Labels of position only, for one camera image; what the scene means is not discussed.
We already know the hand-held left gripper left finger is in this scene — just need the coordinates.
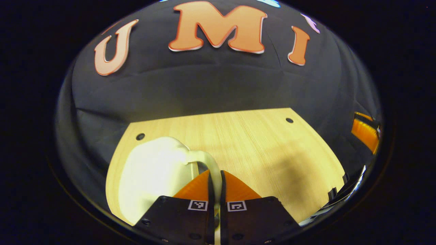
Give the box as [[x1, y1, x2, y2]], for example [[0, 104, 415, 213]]
[[133, 169, 216, 245]]

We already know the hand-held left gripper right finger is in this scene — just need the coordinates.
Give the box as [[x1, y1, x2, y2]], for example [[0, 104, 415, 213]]
[[220, 170, 302, 245]]

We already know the pale yellow suitcase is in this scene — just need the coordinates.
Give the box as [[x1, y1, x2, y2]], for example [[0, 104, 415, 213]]
[[119, 137, 223, 245]]

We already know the black backdrop cloth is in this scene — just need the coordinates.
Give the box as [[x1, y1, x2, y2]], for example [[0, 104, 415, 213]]
[[54, 0, 382, 218]]

